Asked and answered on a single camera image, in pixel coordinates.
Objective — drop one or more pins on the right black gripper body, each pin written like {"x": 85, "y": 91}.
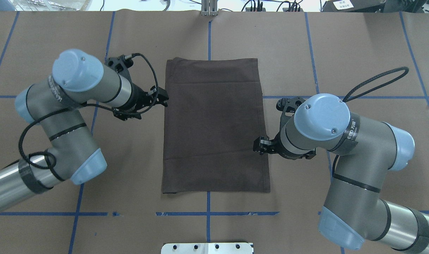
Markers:
{"x": 275, "y": 144}

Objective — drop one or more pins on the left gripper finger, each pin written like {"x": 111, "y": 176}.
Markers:
{"x": 159, "y": 96}

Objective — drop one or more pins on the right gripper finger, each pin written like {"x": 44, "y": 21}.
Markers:
{"x": 262, "y": 145}

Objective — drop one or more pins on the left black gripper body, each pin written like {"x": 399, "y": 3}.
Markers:
{"x": 139, "y": 97}

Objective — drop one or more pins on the dark brown t-shirt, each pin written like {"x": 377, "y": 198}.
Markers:
{"x": 215, "y": 112}

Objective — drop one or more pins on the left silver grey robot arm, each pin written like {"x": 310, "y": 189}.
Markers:
{"x": 57, "y": 144}

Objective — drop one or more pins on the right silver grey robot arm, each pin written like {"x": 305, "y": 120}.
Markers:
{"x": 367, "y": 150}

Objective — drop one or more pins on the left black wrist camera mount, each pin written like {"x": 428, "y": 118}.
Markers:
{"x": 120, "y": 65}

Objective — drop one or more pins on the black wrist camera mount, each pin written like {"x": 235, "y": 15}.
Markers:
{"x": 288, "y": 105}
{"x": 120, "y": 65}

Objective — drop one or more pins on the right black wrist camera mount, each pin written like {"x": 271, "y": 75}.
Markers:
{"x": 288, "y": 105}

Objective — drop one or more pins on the white metal camera stand base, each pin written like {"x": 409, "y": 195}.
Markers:
{"x": 208, "y": 248}

